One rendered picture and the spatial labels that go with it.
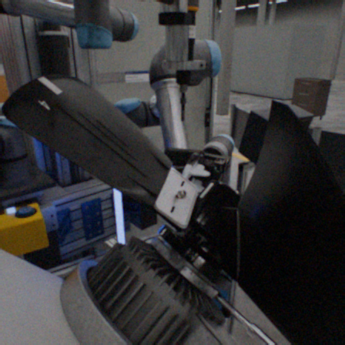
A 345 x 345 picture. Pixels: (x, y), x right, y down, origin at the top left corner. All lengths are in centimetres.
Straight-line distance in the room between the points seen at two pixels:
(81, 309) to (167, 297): 11
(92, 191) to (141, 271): 84
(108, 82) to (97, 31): 168
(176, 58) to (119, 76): 194
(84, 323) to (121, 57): 213
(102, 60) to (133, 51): 26
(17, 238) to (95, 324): 48
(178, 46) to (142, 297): 35
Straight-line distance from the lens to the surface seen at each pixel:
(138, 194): 41
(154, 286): 42
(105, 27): 71
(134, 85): 245
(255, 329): 47
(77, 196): 123
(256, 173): 29
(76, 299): 44
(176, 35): 47
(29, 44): 129
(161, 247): 46
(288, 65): 1029
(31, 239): 85
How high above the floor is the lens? 146
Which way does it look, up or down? 23 degrees down
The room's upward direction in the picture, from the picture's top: straight up
